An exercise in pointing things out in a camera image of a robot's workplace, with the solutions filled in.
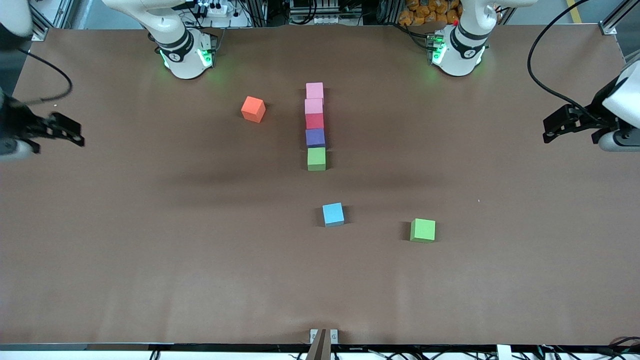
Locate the black and white equipment rack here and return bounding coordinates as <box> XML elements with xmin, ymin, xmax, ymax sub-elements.
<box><xmin>289</xmin><ymin>0</ymin><xmax>364</xmax><ymax>26</ymax></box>

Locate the blue foam cube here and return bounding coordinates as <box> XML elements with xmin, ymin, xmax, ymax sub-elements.
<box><xmin>322</xmin><ymin>202</ymin><xmax>345</xmax><ymax>228</ymax></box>

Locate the small box with green light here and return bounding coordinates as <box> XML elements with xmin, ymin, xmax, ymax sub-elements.
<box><xmin>426</xmin><ymin>31</ymin><xmax>448</xmax><ymax>65</ymax></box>
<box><xmin>197</xmin><ymin>30</ymin><xmax>219</xmax><ymax>69</ymax></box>

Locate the white power strip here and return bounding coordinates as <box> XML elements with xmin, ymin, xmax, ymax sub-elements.
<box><xmin>196</xmin><ymin>1</ymin><xmax>232</xmax><ymax>19</ymax></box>

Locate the green foam cube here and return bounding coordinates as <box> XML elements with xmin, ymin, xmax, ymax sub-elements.
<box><xmin>307</xmin><ymin>147</ymin><xmax>327</xmax><ymax>172</ymax></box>
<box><xmin>410</xmin><ymin>218</ymin><xmax>437</xmax><ymax>244</ymax></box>

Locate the orange foam cube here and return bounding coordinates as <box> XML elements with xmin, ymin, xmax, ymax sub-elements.
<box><xmin>241</xmin><ymin>96</ymin><xmax>266</xmax><ymax>124</ymax></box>

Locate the black table edge rail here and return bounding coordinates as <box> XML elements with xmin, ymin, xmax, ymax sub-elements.
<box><xmin>0</xmin><ymin>342</ymin><xmax>640</xmax><ymax>354</ymax></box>

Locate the metal table edge bracket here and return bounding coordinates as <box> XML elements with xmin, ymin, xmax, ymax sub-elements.
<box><xmin>306</xmin><ymin>328</ymin><xmax>339</xmax><ymax>360</ymax></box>

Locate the orange netted bag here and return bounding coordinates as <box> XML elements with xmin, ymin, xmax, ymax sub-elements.
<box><xmin>399</xmin><ymin>0</ymin><xmax>462</xmax><ymax>27</ymax></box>

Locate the aluminium frame profile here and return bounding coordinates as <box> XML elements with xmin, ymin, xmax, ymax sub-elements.
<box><xmin>27</xmin><ymin>0</ymin><xmax>76</xmax><ymax>42</ymax></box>
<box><xmin>599</xmin><ymin>0</ymin><xmax>640</xmax><ymax>37</ymax></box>

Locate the purple foam cube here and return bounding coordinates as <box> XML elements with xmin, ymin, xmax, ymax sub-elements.
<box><xmin>305</xmin><ymin>128</ymin><xmax>327</xmax><ymax>150</ymax></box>

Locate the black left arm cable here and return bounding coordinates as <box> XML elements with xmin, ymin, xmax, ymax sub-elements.
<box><xmin>527</xmin><ymin>0</ymin><xmax>601</xmax><ymax>122</ymax></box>

